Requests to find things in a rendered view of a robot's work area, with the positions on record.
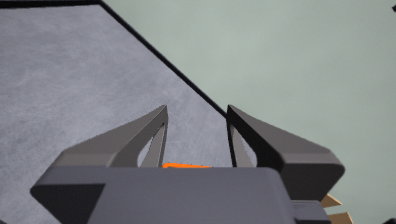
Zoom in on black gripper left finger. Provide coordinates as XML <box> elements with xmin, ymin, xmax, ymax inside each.
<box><xmin>48</xmin><ymin>105</ymin><xmax>168</xmax><ymax>168</ymax></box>

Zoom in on brown cardboard box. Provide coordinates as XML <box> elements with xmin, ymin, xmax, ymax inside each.
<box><xmin>321</xmin><ymin>197</ymin><xmax>353</xmax><ymax>224</ymax></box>

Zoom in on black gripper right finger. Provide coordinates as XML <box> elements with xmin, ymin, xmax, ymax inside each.
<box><xmin>226</xmin><ymin>105</ymin><xmax>345</xmax><ymax>204</ymax></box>

